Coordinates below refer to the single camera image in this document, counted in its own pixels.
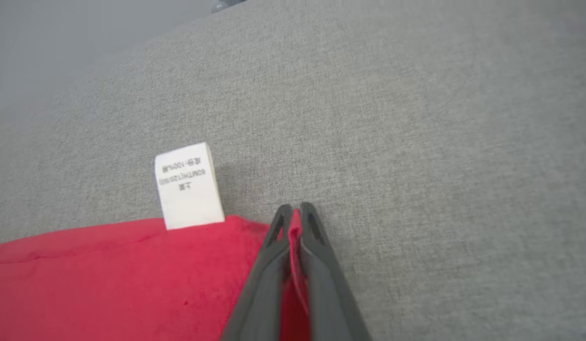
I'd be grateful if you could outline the grey fabric sofa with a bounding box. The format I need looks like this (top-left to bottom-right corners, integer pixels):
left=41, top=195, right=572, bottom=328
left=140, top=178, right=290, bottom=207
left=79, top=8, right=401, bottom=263
left=0, top=0, right=586, bottom=341

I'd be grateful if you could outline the red Bulls jersey shirt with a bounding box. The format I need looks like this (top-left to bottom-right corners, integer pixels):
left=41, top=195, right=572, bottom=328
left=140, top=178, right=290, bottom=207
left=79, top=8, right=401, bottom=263
left=0, top=142, right=313, bottom=341

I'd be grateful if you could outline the grey partition post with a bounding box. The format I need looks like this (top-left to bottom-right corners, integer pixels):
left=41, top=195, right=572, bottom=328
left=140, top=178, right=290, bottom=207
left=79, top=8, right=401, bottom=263
left=211, top=0, right=249, bottom=14

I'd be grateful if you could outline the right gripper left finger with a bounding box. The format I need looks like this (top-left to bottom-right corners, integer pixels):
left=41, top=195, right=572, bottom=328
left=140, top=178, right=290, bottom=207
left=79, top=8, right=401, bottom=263
left=221, top=204, right=293, bottom=341

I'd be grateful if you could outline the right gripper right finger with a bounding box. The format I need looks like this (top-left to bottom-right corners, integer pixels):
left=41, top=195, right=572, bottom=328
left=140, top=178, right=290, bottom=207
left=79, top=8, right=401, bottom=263
left=300, top=201, right=372, bottom=341

